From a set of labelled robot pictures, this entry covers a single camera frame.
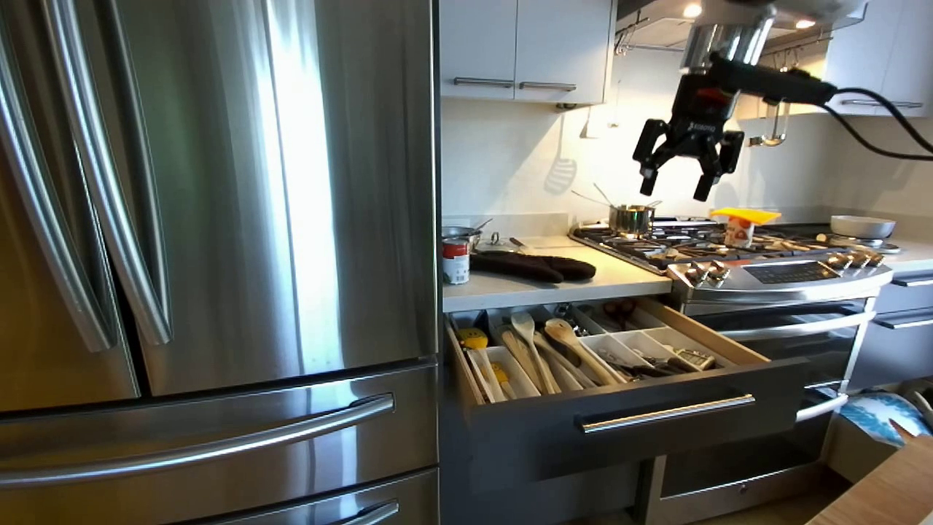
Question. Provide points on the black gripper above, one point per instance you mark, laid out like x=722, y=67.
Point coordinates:
x=700, y=105

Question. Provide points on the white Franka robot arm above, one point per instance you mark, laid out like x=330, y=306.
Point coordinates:
x=731, y=44

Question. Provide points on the wooden drawer grey front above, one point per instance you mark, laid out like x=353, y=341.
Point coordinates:
x=630, y=411

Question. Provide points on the grey lower drawer cabinet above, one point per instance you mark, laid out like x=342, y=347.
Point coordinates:
x=898, y=331

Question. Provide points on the orange yellow utensil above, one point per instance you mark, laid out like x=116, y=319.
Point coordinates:
x=745, y=217

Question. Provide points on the metal hanging hooks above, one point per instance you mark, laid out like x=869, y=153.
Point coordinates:
x=774, y=131

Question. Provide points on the hanging slotted spatula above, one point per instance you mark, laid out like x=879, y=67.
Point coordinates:
x=562, y=170

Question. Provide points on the stainless gas stove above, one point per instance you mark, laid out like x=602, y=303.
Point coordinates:
x=776, y=293

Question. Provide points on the grey pan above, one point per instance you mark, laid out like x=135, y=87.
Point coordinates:
x=865, y=226

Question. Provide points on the dark oven mitt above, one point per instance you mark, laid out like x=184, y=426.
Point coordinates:
x=534, y=265

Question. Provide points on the white cutlery tray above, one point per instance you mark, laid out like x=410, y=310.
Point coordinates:
x=646, y=344

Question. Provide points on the white upper cabinet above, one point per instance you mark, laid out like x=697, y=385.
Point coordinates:
x=890, y=48
x=525, y=44

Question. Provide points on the wooden spoon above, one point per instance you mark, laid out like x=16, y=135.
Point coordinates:
x=573, y=344
x=530, y=340

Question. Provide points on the small steel bowl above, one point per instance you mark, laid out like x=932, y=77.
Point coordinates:
x=463, y=235

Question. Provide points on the wooden spatula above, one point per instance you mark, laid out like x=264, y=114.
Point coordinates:
x=514, y=359

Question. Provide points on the white wooden utensil tray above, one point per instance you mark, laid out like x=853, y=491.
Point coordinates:
x=525, y=379

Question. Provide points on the blue plastic bag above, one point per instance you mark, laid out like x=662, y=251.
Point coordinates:
x=879, y=414

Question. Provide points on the grey lower drawers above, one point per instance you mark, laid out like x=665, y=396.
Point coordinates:
x=543, y=491

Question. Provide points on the wooden table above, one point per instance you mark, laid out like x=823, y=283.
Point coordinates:
x=879, y=491

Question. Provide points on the stainless steel fridge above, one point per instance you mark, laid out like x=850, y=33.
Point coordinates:
x=244, y=194

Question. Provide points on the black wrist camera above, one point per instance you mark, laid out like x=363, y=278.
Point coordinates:
x=767, y=81

